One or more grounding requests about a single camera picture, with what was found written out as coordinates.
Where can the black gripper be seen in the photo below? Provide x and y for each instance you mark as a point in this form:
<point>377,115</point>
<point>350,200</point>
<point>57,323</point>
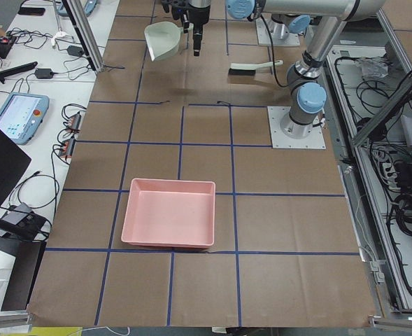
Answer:
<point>199,16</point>

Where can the pale green dustpan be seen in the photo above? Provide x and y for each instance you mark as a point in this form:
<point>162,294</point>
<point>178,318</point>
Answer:
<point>163,39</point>

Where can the pink plastic bin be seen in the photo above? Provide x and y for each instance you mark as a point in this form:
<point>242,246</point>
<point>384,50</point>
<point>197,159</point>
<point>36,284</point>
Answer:
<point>171,213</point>

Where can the black power adapter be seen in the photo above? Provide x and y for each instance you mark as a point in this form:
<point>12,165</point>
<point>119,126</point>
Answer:
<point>44,73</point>

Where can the blue teach pendant tablet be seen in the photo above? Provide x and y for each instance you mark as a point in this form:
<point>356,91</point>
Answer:
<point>21,114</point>

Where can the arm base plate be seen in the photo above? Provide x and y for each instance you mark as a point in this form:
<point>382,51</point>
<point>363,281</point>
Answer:
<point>281,36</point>
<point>286,134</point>

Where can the aluminium frame post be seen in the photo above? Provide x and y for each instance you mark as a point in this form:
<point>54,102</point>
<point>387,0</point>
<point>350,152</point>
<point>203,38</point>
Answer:
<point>84,33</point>

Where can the aluminium frame rail right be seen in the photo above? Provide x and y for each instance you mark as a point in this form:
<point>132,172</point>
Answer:
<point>403,90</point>

